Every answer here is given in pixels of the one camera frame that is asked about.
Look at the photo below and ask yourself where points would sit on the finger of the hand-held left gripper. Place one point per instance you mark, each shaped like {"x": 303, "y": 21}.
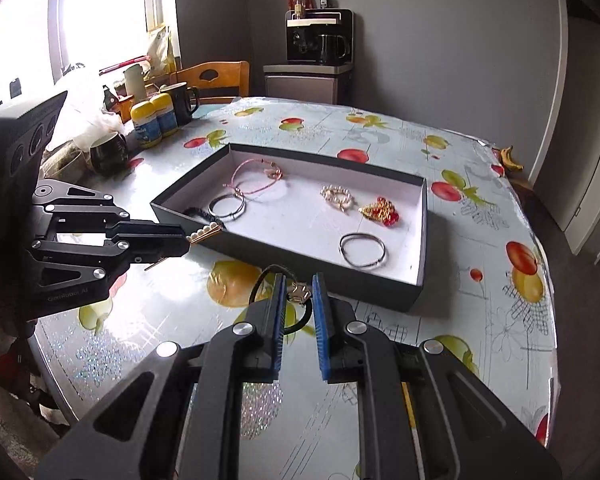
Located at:
{"x": 155, "y": 250}
{"x": 150, "y": 230}

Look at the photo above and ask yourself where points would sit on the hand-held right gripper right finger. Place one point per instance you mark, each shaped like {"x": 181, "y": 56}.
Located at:
{"x": 320, "y": 320}

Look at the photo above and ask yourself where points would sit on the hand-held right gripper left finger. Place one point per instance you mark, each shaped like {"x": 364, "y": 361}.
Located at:
{"x": 278, "y": 310}

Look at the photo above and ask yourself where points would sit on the pearl hair clip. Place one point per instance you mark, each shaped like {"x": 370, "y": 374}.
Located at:
{"x": 205, "y": 232}

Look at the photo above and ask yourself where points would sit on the thin dark metal bangle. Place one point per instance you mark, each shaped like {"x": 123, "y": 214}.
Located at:
{"x": 211, "y": 205}

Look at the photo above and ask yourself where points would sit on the silver hoop bangle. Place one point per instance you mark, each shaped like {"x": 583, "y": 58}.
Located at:
{"x": 360, "y": 265}

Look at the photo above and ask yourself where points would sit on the black box with white inside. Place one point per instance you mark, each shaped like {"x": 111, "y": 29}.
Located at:
{"x": 300, "y": 220}

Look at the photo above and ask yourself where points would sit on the dark round jar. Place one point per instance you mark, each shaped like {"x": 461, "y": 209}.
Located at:
{"x": 107, "y": 155}

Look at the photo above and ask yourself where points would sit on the white plastic bag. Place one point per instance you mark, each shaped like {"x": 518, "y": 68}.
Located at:
{"x": 85, "y": 105}

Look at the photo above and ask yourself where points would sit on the yellow-lid bottle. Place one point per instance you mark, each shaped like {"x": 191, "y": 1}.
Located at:
{"x": 167, "y": 117}
{"x": 145, "y": 127}

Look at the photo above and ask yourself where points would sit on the orange jar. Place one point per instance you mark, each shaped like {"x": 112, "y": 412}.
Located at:
{"x": 125, "y": 110}

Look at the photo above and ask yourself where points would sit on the black mug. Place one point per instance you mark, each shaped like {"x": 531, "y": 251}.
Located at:
{"x": 182, "y": 105}

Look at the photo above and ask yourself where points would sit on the fruit printed tablecloth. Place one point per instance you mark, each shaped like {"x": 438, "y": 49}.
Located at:
{"x": 455, "y": 285}

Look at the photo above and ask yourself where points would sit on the white thermos cup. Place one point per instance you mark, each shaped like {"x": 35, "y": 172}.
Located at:
{"x": 135, "y": 82}

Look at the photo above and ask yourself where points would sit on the wooden chair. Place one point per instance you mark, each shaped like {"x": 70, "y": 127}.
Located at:
{"x": 230, "y": 85}

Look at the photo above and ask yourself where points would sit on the window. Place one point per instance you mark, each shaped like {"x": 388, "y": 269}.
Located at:
{"x": 105, "y": 5}

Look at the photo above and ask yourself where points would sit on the yellow bag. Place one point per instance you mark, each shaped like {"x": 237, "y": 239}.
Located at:
{"x": 159, "y": 50}

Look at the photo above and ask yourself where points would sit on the grey cabinet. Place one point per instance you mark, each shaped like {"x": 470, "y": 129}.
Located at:
{"x": 305, "y": 85}

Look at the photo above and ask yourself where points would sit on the banana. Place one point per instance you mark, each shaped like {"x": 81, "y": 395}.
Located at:
{"x": 510, "y": 159}

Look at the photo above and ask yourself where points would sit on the black coffee machine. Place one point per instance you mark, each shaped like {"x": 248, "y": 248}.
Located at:
{"x": 325, "y": 45}

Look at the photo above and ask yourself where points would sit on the small yellow bottle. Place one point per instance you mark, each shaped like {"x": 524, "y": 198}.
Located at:
{"x": 299, "y": 9}

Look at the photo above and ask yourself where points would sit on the white door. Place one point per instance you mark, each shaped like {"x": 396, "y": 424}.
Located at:
{"x": 585, "y": 135}

